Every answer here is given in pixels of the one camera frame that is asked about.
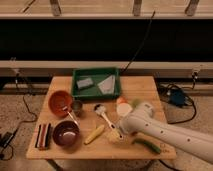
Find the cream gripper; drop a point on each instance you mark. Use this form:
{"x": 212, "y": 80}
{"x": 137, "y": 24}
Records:
{"x": 114, "y": 137}

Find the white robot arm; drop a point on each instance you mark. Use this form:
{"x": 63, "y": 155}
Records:
{"x": 141, "y": 120}

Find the white cylindrical cup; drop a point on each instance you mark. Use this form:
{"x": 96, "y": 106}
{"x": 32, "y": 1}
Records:
{"x": 123, "y": 109}

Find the small metal cup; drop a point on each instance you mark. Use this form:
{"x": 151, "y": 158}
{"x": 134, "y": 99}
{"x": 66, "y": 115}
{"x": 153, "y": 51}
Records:
{"x": 77, "y": 107}

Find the orange peach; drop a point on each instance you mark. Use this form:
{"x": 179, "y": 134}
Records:
{"x": 121, "y": 100}

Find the green pear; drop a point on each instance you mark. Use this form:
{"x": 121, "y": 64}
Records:
{"x": 135, "y": 103}

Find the green cucumber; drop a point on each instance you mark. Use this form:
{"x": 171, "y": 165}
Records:
{"x": 148, "y": 144}

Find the wooden table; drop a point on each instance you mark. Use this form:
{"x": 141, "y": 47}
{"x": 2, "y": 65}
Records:
{"x": 133, "y": 87}

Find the dark purple bowl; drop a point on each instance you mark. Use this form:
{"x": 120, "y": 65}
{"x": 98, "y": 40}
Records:
{"x": 66, "y": 133}

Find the white folded cloth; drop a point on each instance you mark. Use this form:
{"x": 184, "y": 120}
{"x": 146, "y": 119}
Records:
{"x": 107, "y": 85}

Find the metal spoon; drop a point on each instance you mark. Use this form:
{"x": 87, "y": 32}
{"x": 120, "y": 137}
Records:
{"x": 70, "y": 116}

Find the grey sponge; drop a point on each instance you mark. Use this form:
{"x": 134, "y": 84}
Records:
{"x": 81, "y": 84}

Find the green plastic tray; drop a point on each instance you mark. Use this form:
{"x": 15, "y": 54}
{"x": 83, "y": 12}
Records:
{"x": 97, "y": 75}

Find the orange bowl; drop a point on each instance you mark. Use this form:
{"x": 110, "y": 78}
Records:
{"x": 59, "y": 103}

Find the striped block eraser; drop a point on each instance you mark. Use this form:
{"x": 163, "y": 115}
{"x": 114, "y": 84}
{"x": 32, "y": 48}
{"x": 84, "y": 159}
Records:
{"x": 42, "y": 140}

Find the blue power box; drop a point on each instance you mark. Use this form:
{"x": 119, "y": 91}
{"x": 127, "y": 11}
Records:
{"x": 177, "y": 97}

